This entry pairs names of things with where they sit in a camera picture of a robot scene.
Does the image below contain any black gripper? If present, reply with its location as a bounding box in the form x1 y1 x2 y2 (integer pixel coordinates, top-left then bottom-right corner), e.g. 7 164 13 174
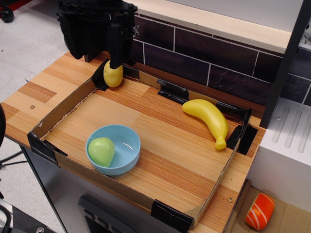
57 0 139 68

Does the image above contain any green toy pear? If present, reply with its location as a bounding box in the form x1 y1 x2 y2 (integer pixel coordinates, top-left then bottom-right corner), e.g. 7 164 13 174
87 137 115 167

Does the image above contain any light blue bowl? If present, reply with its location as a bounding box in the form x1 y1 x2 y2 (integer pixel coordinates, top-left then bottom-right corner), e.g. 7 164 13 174
86 124 141 176

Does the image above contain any yellow toy potato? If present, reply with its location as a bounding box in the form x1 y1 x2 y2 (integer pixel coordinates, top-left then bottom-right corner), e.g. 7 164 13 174
103 60 123 87

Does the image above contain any black caster wheel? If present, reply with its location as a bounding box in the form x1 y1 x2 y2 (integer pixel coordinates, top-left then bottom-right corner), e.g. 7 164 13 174
0 6 14 23

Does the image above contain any yellow toy banana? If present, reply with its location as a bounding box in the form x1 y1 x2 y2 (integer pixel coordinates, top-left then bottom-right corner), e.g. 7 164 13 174
182 99 228 150

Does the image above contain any light wooden shelf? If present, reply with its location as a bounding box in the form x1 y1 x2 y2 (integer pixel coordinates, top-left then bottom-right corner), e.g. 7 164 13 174
131 0 292 54

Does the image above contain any cardboard fence with black tape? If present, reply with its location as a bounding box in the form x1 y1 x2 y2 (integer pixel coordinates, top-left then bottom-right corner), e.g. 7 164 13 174
26 55 263 233

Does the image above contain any black oven control panel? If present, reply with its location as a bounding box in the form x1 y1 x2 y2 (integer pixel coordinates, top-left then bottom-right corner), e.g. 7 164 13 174
78 194 139 233

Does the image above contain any white toy sink unit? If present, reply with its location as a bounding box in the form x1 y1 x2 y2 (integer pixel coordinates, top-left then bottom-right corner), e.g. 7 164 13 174
248 98 311 212

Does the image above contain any orange salmon sushi toy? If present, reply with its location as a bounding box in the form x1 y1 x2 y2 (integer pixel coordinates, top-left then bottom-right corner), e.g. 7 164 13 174
245 193 275 230

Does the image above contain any black left upright post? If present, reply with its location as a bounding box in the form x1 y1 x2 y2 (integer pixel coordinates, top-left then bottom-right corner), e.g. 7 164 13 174
84 46 109 63

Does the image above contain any black upright post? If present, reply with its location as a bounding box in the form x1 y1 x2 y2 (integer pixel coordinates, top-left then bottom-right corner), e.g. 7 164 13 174
84 46 109 63
260 0 311 129

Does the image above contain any black right upright post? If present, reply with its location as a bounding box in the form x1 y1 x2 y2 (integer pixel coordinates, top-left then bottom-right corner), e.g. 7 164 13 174
260 0 311 129

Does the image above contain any black braided cable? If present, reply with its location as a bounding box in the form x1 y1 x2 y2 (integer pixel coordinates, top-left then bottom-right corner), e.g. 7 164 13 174
0 206 13 233

